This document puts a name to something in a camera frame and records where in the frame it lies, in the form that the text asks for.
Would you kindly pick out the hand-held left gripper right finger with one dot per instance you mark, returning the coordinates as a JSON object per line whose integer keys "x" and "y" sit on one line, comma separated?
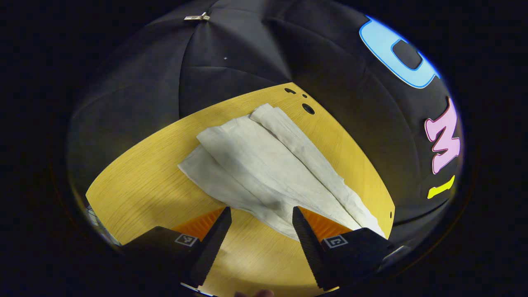
{"x": 307, "y": 243}

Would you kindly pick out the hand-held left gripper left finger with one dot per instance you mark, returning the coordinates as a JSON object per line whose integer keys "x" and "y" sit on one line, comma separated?
{"x": 214, "y": 243}

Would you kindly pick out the black backdrop cloth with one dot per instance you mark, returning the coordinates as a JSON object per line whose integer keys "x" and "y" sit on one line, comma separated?
{"x": 247, "y": 53}

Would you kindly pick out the white jeans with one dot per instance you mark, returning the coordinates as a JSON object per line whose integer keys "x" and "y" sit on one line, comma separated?
{"x": 264, "y": 169}

